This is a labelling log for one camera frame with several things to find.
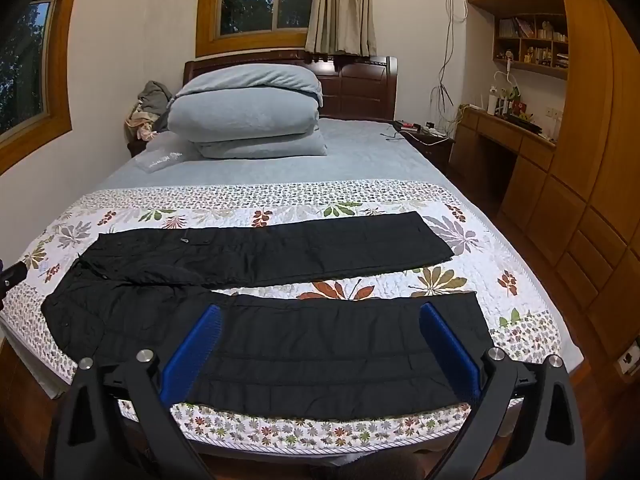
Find hanging white cables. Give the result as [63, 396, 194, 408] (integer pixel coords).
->
[430, 0, 468, 136]

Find pile of clothes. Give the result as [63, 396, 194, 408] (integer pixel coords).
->
[125, 80, 173, 143]

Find dark wooden nightstand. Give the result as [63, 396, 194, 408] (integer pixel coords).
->
[392, 120, 456, 173]

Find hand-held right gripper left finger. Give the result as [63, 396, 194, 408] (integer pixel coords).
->
[47, 304, 223, 480]

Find large wooden framed window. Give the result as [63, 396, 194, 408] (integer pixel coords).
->
[0, 0, 88, 173]

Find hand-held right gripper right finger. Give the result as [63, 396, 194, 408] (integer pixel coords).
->
[419, 301, 587, 480]

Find wall shelf with books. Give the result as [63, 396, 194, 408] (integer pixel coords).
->
[492, 12, 571, 81]

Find dark wooden headboard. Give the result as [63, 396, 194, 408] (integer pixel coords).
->
[182, 55, 398, 122]

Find black pants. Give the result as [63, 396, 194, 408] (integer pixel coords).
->
[41, 211, 493, 422]

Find floral quilt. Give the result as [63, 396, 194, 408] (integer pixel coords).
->
[0, 180, 563, 448]

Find clear plastic packet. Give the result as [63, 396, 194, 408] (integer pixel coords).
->
[137, 147, 183, 173]

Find grey pillow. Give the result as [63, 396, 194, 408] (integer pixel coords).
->
[195, 130, 328, 160]

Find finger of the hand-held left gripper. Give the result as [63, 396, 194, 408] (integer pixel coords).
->
[0, 261, 29, 306]

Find folded grey duvet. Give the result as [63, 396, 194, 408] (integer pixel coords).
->
[167, 63, 323, 143]

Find wooden built-in cabinet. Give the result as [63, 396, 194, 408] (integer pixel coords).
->
[465, 0, 640, 376]

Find wooden desk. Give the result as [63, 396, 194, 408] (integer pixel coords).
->
[450, 105, 558, 221]

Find beige curtain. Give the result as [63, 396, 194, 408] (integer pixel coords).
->
[306, 0, 377, 57]

